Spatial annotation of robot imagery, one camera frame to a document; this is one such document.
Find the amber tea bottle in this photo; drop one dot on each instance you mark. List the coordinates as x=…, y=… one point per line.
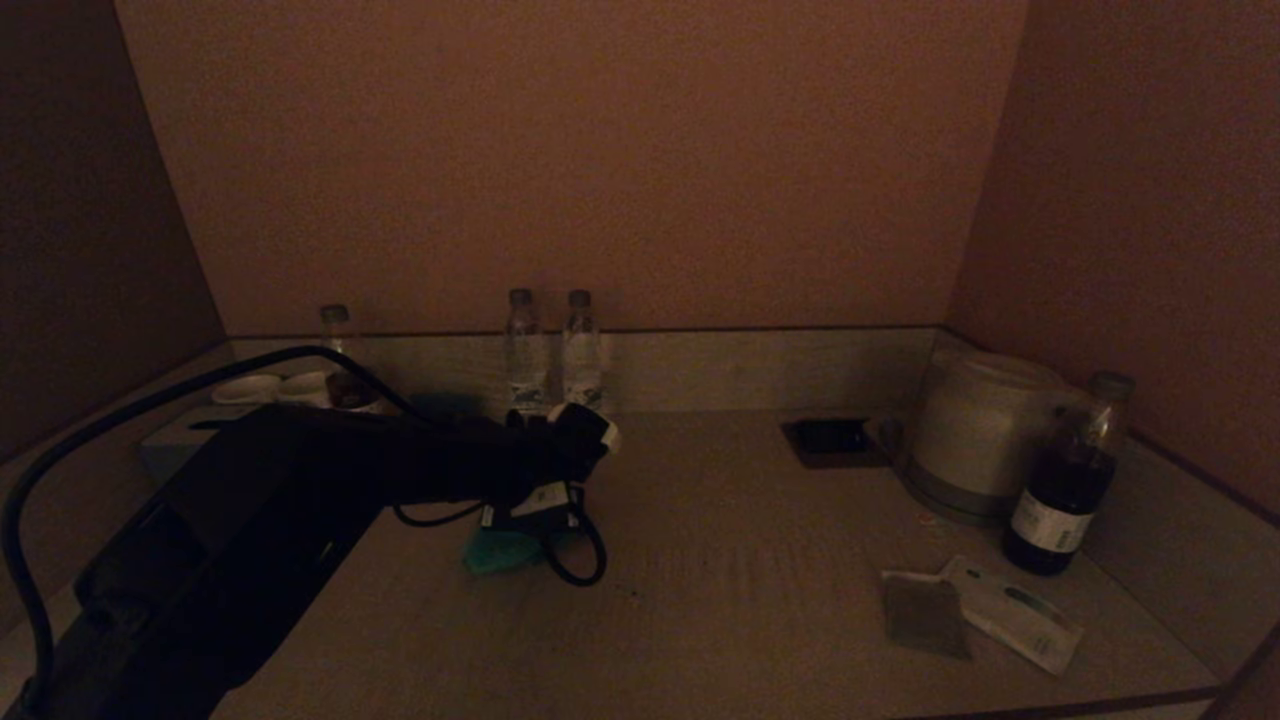
x=345, y=385

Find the white electric kettle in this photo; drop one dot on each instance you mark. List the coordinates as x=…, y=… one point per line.
x=980, y=425

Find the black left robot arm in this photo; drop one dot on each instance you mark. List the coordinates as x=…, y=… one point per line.
x=250, y=540

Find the white ceramic cup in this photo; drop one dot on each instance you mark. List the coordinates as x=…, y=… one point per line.
x=305, y=388

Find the black recessed socket panel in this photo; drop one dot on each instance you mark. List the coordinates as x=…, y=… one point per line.
x=835, y=442

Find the white saucer dish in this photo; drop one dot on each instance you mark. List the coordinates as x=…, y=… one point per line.
x=243, y=389

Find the black white-capped wrist camera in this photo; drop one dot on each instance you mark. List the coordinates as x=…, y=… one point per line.
x=585, y=435

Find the green fluffy cloth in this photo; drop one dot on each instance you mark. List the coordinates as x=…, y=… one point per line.
x=500, y=552

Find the white paper sachet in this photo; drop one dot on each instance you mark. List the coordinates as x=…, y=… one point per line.
x=1025, y=618

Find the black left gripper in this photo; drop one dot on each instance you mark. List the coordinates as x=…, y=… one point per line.
x=535, y=465

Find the grey tissue box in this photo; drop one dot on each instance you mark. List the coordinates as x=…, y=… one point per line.
x=170, y=445

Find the clear water bottle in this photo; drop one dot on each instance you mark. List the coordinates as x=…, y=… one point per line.
x=582, y=360
x=527, y=360

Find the grey kettle base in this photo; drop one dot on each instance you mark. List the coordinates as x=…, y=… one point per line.
x=945, y=498

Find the small blue tray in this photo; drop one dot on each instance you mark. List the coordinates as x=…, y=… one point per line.
x=450, y=402

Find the dark cola bottle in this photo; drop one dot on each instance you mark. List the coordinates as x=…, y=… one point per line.
x=1060, y=500

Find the grey tea bag sachet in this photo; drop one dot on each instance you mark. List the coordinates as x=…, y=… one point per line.
x=925, y=615

